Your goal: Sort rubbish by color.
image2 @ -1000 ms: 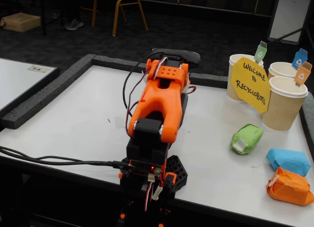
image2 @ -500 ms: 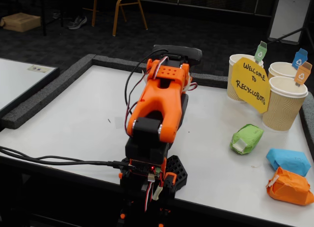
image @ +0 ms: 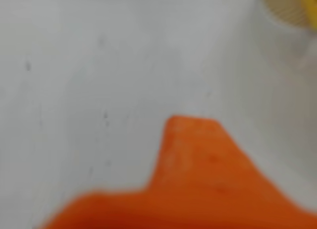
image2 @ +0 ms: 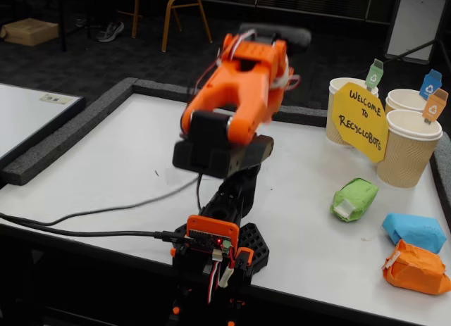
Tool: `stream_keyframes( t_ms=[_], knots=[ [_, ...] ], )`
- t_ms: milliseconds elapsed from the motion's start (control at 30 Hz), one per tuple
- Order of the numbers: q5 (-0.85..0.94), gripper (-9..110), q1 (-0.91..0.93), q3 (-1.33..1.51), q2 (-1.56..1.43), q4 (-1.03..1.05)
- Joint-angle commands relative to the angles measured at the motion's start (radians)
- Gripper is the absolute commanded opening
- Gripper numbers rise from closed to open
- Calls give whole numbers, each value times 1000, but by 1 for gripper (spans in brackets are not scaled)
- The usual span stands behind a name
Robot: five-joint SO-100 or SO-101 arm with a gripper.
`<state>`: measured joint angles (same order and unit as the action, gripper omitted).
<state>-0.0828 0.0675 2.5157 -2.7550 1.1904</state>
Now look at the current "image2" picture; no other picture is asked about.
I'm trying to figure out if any green paper-wrapped rubbish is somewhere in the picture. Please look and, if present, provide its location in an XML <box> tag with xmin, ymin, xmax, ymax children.
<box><xmin>330</xmin><ymin>177</ymin><xmax>380</xmax><ymax>223</ymax></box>

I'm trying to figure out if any blue paper-wrapped rubbish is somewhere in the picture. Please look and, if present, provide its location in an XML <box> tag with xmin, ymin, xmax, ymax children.
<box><xmin>382</xmin><ymin>213</ymin><xmax>447</xmax><ymax>255</ymax></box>

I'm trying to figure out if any orange paper-wrapped rubbish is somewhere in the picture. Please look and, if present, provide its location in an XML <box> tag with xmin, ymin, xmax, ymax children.
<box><xmin>382</xmin><ymin>239</ymin><xmax>451</xmax><ymax>296</ymax></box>

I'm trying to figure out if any black robot base with clamp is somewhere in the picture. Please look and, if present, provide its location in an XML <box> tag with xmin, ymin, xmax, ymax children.
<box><xmin>168</xmin><ymin>222</ymin><xmax>271</xmax><ymax>326</ymax></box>

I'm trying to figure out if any orange controller board holder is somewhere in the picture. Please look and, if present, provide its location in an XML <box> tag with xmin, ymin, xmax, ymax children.
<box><xmin>185</xmin><ymin>215</ymin><xmax>241</xmax><ymax>253</ymax></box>

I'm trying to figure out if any dark grey foam border strip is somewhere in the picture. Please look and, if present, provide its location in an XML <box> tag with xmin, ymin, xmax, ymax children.
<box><xmin>130</xmin><ymin>78</ymin><xmax>205</xmax><ymax>105</ymax></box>
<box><xmin>428</xmin><ymin>131</ymin><xmax>451</xmax><ymax>232</ymax></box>
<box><xmin>273</xmin><ymin>104</ymin><xmax>330</xmax><ymax>129</ymax></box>
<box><xmin>1</xmin><ymin>77</ymin><xmax>139</xmax><ymax>187</ymax></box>

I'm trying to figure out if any paper cup with green tag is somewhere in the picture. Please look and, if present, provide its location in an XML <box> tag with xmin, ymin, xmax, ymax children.
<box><xmin>326</xmin><ymin>77</ymin><xmax>380</xmax><ymax>147</ymax></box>

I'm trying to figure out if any yellow handwritten welcome sign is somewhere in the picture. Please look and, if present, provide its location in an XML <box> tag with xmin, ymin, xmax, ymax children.
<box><xmin>330</xmin><ymin>82</ymin><xmax>389</xmax><ymax>164</ymax></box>

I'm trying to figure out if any green recycle bin tag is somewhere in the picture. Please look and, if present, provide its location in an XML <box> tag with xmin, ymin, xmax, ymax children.
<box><xmin>365</xmin><ymin>58</ymin><xmax>384</xmax><ymax>93</ymax></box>

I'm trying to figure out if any grey sneaker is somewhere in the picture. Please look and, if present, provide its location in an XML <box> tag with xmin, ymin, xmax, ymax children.
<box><xmin>97</xmin><ymin>21</ymin><xmax>125</xmax><ymax>43</ymax></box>

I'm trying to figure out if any paper cup with orange tag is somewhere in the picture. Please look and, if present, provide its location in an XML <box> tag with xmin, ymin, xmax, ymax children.
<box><xmin>376</xmin><ymin>109</ymin><xmax>443</xmax><ymax>189</ymax></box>

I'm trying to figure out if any small paper label sticker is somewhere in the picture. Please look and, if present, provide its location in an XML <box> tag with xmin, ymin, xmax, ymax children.
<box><xmin>39</xmin><ymin>93</ymin><xmax>73</xmax><ymax>106</ymax></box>

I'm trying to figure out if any paper cup with blue tag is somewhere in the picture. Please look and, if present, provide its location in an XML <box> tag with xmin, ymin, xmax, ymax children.
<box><xmin>385</xmin><ymin>89</ymin><xmax>440</xmax><ymax>119</ymax></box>

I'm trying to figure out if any orange recycle bin tag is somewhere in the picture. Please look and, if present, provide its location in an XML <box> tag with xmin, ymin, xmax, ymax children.
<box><xmin>421</xmin><ymin>88</ymin><xmax>449</xmax><ymax>126</ymax></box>

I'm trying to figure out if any brown cardboard box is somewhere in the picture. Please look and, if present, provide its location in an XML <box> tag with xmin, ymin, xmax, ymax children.
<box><xmin>0</xmin><ymin>18</ymin><xmax>60</xmax><ymax>47</ymax></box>

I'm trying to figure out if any white standing board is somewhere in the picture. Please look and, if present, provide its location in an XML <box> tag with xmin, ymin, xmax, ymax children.
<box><xmin>383</xmin><ymin>0</ymin><xmax>448</xmax><ymax>65</ymax></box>

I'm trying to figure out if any thin black camera cable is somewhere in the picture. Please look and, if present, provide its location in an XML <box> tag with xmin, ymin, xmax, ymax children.
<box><xmin>0</xmin><ymin>174</ymin><xmax>205</xmax><ymax>225</ymax></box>

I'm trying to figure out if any servo wire bundle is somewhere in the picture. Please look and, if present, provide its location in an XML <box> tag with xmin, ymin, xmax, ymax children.
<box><xmin>205</xmin><ymin>250</ymin><xmax>235</xmax><ymax>305</ymax></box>

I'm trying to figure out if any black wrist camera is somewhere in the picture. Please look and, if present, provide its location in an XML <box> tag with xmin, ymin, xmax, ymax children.
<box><xmin>239</xmin><ymin>23</ymin><xmax>313</xmax><ymax>56</ymax></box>

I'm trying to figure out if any black metal table frame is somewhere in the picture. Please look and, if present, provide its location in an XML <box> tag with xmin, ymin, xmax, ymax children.
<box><xmin>56</xmin><ymin>0</ymin><xmax>93</xmax><ymax>53</ymax></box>

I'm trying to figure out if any whiteboard with black frame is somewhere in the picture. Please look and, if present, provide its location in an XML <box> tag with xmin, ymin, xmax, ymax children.
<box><xmin>0</xmin><ymin>82</ymin><xmax>87</xmax><ymax>169</ymax></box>

